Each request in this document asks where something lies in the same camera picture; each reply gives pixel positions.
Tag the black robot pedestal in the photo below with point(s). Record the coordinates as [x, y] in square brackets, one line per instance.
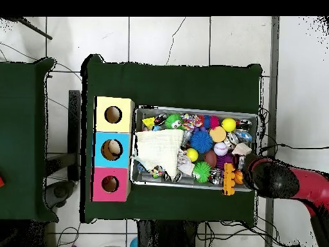
[167, 235]

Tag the white baseball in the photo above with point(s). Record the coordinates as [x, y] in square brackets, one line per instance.
[221, 148]

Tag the orange plastic toy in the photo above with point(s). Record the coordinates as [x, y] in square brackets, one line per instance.
[228, 180]

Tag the green spiky ball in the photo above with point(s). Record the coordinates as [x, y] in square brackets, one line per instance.
[202, 171]

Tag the small orange basketball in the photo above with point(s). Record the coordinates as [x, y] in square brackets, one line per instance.
[239, 177]

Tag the yellow ball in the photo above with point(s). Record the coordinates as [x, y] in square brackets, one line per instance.
[228, 124]

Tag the cream muslin cloth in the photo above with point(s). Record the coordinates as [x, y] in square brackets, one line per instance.
[159, 149]

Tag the yellow cheese wedge toy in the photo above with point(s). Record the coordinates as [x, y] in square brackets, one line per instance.
[149, 123]

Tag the dark green side tablecloth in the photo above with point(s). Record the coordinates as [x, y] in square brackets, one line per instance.
[18, 141]

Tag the small red object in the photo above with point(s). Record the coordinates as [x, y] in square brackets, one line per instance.
[1, 182]

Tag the grey plastic base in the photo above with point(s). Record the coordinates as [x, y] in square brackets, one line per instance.
[60, 191]

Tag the blue spiky ball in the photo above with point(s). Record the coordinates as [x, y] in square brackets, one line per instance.
[201, 142]

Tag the green spiky toy with eyes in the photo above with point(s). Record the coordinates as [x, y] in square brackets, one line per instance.
[172, 121]

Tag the wooden box with three holes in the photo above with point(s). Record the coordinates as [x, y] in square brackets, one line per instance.
[123, 159]

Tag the dark thin rod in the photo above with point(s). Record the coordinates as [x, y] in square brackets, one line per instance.
[36, 30]

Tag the blue floor ball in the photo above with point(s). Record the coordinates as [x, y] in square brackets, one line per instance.
[134, 244]

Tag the purple spiky ball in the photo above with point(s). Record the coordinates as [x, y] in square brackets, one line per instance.
[224, 160]

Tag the black stand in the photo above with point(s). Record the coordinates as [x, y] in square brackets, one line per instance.
[74, 123]

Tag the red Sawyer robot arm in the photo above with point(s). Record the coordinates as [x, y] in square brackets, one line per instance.
[308, 182]

